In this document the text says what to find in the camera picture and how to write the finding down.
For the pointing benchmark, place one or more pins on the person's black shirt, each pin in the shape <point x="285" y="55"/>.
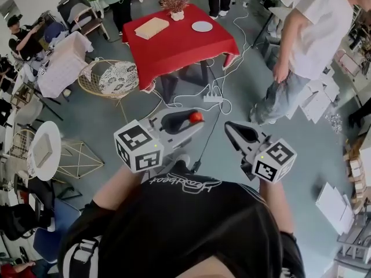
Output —
<point x="179" y="227"/>

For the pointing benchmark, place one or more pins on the grey chair with wooden frame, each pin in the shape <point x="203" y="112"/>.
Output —
<point x="84" y="16"/>

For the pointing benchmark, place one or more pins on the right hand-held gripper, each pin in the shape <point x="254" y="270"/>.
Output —
<point x="275" y="159"/>

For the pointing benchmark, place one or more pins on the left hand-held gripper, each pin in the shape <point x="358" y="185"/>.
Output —
<point x="138" y="143"/>

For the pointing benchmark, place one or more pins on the white power strip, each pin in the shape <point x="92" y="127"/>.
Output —
<point x="213" y="98"/>

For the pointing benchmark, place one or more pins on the black office chair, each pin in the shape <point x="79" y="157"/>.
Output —
<point x="16" y="221"/>

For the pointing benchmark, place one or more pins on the round white side table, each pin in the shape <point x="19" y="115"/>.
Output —
<point x="43" y="155"/>

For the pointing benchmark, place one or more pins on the blue chair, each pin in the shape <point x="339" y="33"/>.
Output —
<point x="52" y="233"/>

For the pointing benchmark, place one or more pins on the dried plant in white pot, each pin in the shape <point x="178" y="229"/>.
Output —
<point x="175" y="4"/>

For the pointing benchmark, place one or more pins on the table with white cloth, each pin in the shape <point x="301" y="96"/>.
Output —
<point x="62" y="65"/>

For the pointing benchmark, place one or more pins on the table with red cloth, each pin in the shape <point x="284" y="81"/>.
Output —
<point x="179" y="48"/>

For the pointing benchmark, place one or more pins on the person's right forearm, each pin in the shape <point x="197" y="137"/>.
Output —
<point x="275" y="204"/>

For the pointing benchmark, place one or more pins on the flat white cardboard sheets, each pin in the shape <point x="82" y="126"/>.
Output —
<point x="334" y="208"/>

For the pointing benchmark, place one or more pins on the person's white shoe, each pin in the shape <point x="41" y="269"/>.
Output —
<point x="182" y="158"/>

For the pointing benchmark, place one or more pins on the flat beige box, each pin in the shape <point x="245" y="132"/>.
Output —
<point x="151" y="27"/>

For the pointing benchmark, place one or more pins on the black and white patterned cushion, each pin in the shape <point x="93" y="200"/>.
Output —
<point x="118" y="77"/>

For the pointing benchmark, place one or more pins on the pile of white cardboard boxes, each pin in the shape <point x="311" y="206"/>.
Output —
<point x="314" y="97"/>

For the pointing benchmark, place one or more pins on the round grey plate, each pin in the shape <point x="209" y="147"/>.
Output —
<point x="202" y="26"/>

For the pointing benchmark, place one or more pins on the small beige box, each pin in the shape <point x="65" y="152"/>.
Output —
<point x="42" y="150"/>

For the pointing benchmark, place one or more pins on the person's left forearm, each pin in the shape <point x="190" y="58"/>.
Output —
<point x="116" y="188"/>

